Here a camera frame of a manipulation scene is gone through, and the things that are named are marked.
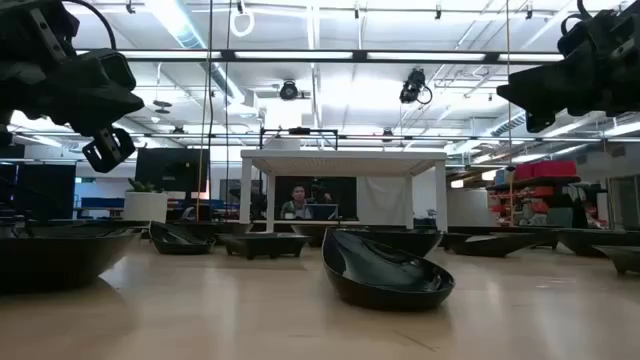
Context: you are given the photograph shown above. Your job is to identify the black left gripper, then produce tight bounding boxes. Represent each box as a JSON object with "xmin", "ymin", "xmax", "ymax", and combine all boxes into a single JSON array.
[{"xmin": 0, "ymin": 49, "xmax": 146, "ymax": 174}]

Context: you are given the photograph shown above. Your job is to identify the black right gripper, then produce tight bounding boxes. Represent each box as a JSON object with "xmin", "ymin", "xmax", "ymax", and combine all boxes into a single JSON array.
[{"xmin": 496, "ymin": 0, "xmax": 640, "ymax": 134}]

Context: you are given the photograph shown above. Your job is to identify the large black round bowl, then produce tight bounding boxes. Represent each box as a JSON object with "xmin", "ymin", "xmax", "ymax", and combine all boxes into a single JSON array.
[{"xmin": 0, "ymin": 227, "xmax": 146, "ymax": 294}]

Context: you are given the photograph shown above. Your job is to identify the black footed bowl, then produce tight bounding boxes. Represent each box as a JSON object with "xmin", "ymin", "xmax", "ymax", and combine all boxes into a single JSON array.
[{"xmin": 593, "ymin": 244, "xmax": 640, "ymax": 275}]

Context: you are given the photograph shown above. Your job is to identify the black wide bowl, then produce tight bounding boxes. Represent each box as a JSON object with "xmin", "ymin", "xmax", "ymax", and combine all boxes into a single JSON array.
[{"xmin": 327, "ymin": 227, "xmax": 445, "ymax": 259}]

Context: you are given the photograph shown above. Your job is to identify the black rectangular footed plate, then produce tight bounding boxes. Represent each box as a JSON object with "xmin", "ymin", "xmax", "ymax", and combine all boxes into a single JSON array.
[{"xmin": 218, "ymin": 233, "xmax": 312, "ymax": 261}]

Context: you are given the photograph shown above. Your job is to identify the small black round bowl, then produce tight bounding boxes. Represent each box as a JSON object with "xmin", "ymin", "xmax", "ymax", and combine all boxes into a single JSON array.
[{"xmin": 291, "ymin": 223, "xmax": 331, "ymax": 249}]

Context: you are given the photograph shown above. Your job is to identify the large black leaf-shaped plate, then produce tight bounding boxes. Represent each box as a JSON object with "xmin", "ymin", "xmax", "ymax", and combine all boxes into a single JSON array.
[{"xmin": 322, "ymin": 227, "xmax": 456, "ymax": 311}]

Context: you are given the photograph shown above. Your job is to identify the small black leaf-shaped plate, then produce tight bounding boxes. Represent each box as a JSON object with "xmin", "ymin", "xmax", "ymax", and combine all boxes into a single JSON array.
[{"xmin": 148, "ymin": 221, "xmax": 217, "ymax": 256}]

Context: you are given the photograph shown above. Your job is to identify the red storage bins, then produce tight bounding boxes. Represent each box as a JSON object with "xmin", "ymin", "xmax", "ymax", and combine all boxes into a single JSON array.
[{"xmin": 514, "ymin": 159, "xmax": 579, "ymax": 181}]

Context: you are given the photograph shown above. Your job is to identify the green succulent plant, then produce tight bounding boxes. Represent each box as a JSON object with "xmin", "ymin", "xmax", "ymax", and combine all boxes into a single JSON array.
[{"xmin": 127, "ymin": 177, "xmax": 164, "ymax": 195}]

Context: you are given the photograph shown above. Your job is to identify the dark storage rack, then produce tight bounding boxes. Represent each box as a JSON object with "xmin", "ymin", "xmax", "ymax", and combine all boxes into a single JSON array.
[{"xmin": 487, "ymin": 174, "xmax": 609, "ymax": 229}]

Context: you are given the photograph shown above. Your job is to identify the black monitor screen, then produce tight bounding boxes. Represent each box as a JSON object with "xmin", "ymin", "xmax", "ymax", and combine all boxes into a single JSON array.
[{"xmin": 134, "ymin": 147, "xmax": 211, "ymax": 194}]

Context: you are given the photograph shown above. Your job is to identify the black partition panel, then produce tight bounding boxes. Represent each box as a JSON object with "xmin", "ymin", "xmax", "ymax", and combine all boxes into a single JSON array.
[{"xmin": 0, "ymin": 159, "xmax": 77, "ymax": 221}]

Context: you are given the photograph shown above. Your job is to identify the white round plant pot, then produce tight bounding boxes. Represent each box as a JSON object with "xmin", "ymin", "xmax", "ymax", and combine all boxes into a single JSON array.
[{"xmin": 123, "ymin": 191, "xmax": 169, "ymax": 224}]

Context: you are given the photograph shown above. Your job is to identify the black overhead light bar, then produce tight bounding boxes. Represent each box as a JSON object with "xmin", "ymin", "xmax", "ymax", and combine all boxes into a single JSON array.
[{"xmin": 74, "ymin": 48, "xmax": 566, "ymax": 64}]

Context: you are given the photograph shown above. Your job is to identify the black wavy deep bowl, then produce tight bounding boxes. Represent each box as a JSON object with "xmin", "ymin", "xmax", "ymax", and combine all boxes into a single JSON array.
[{"xmin": 172, "ymin": 221, "xmax": 254, "ymax": 246}]

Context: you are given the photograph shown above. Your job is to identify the black ceiling spotlight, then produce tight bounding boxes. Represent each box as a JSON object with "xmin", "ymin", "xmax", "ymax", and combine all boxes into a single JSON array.
[{"xmin": 278, "ymin": 79, "xmax": 300, "ymax": 102}]

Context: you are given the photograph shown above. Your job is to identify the white hanging cloth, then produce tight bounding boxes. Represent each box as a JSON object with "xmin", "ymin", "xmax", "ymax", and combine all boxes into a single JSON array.
[{"xmin": 356, "ymin": 175, "xmax": 414, "ymax": 226}]

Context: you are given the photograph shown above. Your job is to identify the person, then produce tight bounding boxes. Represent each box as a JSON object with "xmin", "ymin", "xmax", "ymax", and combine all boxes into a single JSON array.
[{"xmin": 279, "ymin": 183, "xmax": 314, "ymax": 221}]

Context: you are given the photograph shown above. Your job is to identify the white perforated metal shelf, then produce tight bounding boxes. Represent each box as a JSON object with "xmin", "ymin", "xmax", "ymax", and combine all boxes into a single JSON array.
[{"xmin": 239, "ymin": 148, "xmax": 449, "ymax": 234}]

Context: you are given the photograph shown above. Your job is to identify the grey laptop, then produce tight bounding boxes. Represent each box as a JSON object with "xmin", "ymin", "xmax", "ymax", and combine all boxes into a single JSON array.
[{"xmin": 303, "ymin": 202, "xmax": 339, "ymax": 221}]

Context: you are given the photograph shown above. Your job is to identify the tan hanging cable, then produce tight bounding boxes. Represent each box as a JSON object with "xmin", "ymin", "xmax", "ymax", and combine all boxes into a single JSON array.
[{"xmin": 504, "ymin": 0, "xmax": 515, "ymax": 226}]

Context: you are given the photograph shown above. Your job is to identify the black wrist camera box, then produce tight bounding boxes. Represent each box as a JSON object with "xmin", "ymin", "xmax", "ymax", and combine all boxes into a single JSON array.
[{"xmin": 79, "ymin": 48, "xmax": 136, "ymax": 91}]

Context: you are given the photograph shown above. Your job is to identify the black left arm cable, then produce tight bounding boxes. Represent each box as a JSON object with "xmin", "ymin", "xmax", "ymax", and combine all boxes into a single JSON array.
[{"xmin": 63, "ymin": 0, "xmax": 118, "ymax": 51}]

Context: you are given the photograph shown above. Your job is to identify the silver ventilation duct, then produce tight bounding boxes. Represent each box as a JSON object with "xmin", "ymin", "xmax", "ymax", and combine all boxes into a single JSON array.
[{"xmin": 147, "ymin": 0, "xmax": 246, "ymax": 104}]

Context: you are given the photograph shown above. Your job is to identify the black overhead camera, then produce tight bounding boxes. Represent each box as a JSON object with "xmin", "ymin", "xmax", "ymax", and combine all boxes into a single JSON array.
[{"xmin": 398, "ymin": 68, "xmax": 434, "ymax": 106}]

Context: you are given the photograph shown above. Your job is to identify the white hanging ring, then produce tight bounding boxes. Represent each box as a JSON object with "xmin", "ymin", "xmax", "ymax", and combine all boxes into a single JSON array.
[{"xmin": 229, "ymin": 8, "xmax": 256, "ymax": 39}]

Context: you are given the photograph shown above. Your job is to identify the black metal frame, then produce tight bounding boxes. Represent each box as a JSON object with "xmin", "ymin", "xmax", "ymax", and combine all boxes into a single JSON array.
[{"xmin": 258, "ymin": 126, "xmax": 340, "ymax": 151}]

